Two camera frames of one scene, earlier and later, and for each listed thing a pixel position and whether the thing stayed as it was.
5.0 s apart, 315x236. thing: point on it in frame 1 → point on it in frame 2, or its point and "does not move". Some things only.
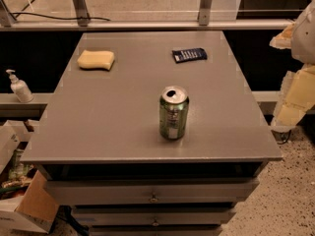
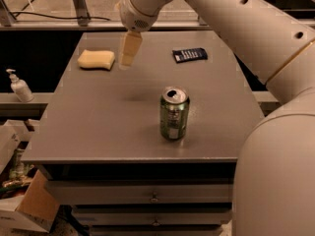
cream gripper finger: x=283 y=39 → x=138 y=9
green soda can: x=173 y=111 does not move
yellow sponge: x=96 y=59 does not move
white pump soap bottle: x=20 y=88 does not move
